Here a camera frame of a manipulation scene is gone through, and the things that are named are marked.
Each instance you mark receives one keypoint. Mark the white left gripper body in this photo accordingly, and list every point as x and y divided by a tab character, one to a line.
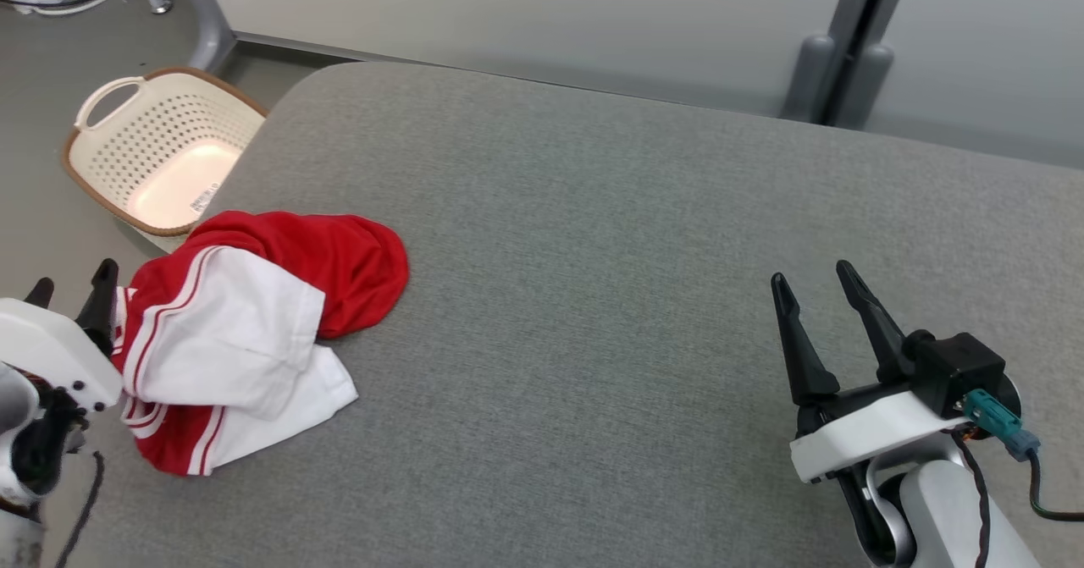
59	348

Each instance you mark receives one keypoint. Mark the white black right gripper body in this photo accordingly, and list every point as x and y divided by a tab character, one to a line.
864	432

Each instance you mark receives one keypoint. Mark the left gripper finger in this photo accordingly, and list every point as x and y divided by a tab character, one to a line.
41	293
102	306

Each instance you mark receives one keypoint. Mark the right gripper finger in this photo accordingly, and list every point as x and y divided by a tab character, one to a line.
876	331
800	356

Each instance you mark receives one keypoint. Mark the red shirt with white sleeves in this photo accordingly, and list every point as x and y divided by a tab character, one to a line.
254	331

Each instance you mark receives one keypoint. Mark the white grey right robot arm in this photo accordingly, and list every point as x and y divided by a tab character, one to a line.
940	509

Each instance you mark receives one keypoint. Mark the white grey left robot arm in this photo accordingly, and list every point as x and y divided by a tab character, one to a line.
17	466

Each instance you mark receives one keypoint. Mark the cream perforated laundry basket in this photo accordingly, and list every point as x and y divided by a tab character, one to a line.
169	153

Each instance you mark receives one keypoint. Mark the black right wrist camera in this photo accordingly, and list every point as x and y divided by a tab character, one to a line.
957	365

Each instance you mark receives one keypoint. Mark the grey partition post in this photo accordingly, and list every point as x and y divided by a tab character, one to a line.
817	77
872	85

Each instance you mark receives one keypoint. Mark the grey slanted metal frame leg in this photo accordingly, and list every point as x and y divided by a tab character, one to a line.
203	18

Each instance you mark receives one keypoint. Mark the grey metal floor rail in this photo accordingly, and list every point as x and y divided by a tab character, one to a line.
279	45

